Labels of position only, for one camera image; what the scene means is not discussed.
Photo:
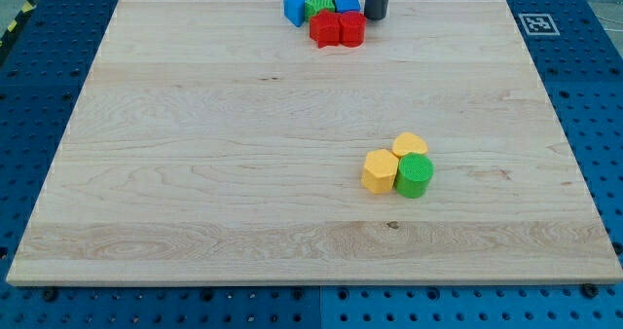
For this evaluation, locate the green cylinder block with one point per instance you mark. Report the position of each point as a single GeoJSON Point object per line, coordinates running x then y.
{"type": "Point", "coordinates": [413, 175]}

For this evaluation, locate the yellow hexagon block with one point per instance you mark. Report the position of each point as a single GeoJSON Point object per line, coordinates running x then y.
{"type": "Point", "coordinates": [379, 171]}

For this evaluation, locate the wooden board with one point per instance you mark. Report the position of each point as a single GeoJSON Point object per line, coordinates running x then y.
{"type": "Point", "coordinates": [213, 143]}

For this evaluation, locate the blue cube block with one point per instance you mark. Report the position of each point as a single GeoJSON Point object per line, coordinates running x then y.
{"type": "Point", "coordinates": [343, 6]}

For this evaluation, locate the red heart block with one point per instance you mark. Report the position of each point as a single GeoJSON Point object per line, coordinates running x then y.
{"type": "Point", "coordinates": [352, 29]}

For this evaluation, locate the red star block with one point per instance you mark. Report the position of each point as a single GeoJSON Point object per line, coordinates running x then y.
{"type": "Point", "coordinates": [325, 28]}

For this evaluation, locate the yellow heart block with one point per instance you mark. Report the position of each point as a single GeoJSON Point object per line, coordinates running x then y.
{"type": "Point", "coordinates": [408, 143]}

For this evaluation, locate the blue triangle block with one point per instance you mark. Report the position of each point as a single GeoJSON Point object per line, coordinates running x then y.
{"type": "Point", "coordinates": [294, 11]}

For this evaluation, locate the green star block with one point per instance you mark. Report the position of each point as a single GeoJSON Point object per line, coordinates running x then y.
{"type": "Point", "coordinates": [314, 7]}

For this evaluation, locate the fiducial marker tag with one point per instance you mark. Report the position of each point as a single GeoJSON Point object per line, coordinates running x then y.
{"type": "Point", "coordinates": [538, 24]}

